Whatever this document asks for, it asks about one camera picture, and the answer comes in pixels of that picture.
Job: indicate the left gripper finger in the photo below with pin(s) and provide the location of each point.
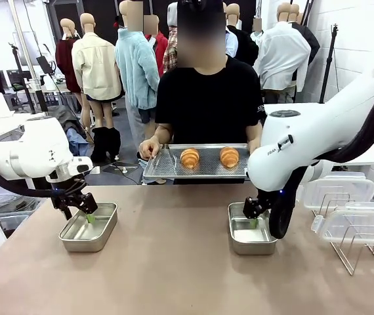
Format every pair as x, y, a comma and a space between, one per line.
88, 203
63, 209

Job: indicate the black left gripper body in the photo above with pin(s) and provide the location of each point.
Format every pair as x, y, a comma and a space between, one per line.
65, 193

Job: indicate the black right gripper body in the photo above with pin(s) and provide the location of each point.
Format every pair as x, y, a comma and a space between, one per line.
266, 201

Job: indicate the rectangular steel container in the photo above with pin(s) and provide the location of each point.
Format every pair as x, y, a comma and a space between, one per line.
252, 247
85, 244

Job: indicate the golden croissant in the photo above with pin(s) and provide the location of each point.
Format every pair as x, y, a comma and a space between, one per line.
229, 157
190, 158

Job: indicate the steel mesh baking tray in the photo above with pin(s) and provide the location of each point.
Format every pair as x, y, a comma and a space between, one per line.
206, 169

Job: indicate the clear plastic container lid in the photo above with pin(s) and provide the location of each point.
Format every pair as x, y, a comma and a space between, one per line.
338, 192
357, 223

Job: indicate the steel tongs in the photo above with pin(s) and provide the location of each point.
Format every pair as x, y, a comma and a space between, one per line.
161, 156

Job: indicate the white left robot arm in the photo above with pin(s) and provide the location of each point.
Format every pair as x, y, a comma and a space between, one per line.
26, 154

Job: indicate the person's left forearm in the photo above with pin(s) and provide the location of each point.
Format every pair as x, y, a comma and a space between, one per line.
254, 133

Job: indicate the person's right forearm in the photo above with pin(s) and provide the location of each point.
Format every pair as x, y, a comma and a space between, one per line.
163, 134

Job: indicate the person's left hand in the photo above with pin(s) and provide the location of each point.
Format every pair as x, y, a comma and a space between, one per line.
254, 147

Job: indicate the person's right hand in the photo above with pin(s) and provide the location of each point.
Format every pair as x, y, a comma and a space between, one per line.
148, 149

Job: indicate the clear plastic storage bin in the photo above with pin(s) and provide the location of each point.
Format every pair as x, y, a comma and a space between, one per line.
13, 215

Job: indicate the blue shirt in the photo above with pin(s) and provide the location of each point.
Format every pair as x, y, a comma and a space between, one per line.
79, 141

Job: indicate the gray jacket pile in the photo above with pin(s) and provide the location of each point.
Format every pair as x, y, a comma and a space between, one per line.
65, 118

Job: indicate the person in black t-shirt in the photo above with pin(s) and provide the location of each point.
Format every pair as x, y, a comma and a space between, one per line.
206, 105

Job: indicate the white side table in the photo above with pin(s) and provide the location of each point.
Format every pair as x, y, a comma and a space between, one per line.
370, 154

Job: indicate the mannequin in cream jacket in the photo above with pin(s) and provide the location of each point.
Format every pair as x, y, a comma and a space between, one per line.
95, 65

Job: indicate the black tablet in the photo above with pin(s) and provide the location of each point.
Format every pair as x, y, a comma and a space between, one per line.
44, 64

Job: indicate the mannequin in dark red jacket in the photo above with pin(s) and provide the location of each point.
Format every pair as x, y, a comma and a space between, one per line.
65, 59

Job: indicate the mannequin in light blue fleece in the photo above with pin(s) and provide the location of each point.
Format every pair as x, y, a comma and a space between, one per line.
134, 65

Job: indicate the mannequin in white shirt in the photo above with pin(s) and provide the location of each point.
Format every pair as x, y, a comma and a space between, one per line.
282, 55

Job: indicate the black light stand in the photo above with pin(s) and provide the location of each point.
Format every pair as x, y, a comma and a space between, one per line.
328, 65

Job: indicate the mannequin in black coat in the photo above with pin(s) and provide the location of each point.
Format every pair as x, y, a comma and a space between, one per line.
246, 46

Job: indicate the mannequin in pale blue shirt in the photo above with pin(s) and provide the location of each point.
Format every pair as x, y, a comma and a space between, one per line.
231, 44

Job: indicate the mannequin in black jacket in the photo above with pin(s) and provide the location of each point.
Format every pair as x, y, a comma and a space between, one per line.
311, 42

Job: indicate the mannequin in plaid shirt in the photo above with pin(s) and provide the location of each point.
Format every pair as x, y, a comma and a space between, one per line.
170, 49

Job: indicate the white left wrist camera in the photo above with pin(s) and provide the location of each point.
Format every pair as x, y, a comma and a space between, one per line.
79, 166

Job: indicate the black mannequin base plate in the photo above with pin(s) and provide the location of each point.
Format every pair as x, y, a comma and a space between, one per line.
121, 169

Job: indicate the black camera tripod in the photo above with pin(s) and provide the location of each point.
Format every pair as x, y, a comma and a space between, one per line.
17, 62

